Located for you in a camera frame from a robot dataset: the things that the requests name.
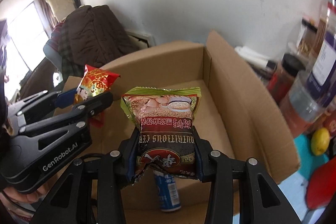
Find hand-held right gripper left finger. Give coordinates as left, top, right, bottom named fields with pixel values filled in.
left=30, top=132, right=138, bottom=224

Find grey chair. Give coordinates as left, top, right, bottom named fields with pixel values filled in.
left=43, top=38, right=66, bottom=75

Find blue candy roll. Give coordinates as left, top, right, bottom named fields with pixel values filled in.
left=153, top=170, right=181, bottom=212

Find window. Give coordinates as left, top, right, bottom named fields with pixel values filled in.
left=5, top=2, right=50, bottom=93

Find green plaid cloth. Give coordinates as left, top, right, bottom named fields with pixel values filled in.
left=56, top=27, right=84, bottom=77

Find brown cereal packet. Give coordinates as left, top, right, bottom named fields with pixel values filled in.
left=121, top=86, right=202, bottom=184

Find small red snack packet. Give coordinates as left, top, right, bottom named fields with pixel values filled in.
left=74, top=64, right=121, bottom=128

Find yellow green fruit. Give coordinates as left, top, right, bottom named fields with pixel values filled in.
left=310, top=127, right=330, bottom=156

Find red tin canister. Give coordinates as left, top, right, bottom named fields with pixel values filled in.
left=306, top=161, right=336, bottom=210

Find cream board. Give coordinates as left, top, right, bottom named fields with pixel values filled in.
left=49, top=0, right=75, bottom=22

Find person's left hand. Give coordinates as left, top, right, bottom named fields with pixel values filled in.
left=0, top=185, right=45, bottom=211

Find curtain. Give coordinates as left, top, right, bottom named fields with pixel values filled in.
left=35, top=0, right=57, bottom=35

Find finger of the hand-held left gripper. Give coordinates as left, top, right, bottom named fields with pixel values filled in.
left=75, top=92, right=114, bottom=121
left=8, top=90, right=79, bottom=130

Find large red spice jar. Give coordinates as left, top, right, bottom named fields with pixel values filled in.
left=280, top=70, right=323, bottom=138

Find white papers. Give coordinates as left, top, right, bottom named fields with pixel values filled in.
left=234, top=46, right=276, bottom=77

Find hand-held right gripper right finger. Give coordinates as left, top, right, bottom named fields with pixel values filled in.
left=193, top=130, right=302, bottom=224

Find purple label jar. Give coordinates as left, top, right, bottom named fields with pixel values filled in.
left=307, top=2, right=336, bottom=109

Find cardboard box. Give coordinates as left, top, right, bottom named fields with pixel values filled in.
left=54, top=30, right=300, bottom=224

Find brown jacket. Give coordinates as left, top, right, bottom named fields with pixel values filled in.
left=62, top=5, right=141, bottom=75

